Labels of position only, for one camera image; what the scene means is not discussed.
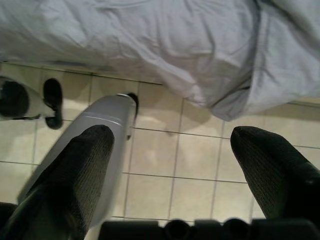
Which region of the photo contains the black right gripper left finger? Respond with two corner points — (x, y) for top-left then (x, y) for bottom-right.
(0, 124), (116, 240)

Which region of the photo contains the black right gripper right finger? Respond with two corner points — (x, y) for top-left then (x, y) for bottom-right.
(229, 125), (320, 226)

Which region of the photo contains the pale grey blanket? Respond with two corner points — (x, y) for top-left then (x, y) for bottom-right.
(0, 0), (320, 123)

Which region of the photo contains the silver robot right leg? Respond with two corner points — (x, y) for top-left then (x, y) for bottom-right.
(16, 93), (137, 223)

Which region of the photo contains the silver robot leg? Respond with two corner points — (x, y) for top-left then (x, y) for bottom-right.
(16, 93), (137, 223)
(0, 75), (57, 121)

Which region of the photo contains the cream bed base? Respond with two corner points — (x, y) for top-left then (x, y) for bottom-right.
(283, 97), (320, 108)

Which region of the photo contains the black robot left foot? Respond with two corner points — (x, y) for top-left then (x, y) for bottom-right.
(42, 77), (64, 130)

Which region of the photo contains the silver robot left leg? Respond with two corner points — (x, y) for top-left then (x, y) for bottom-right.
(0, 75), (57, 121)

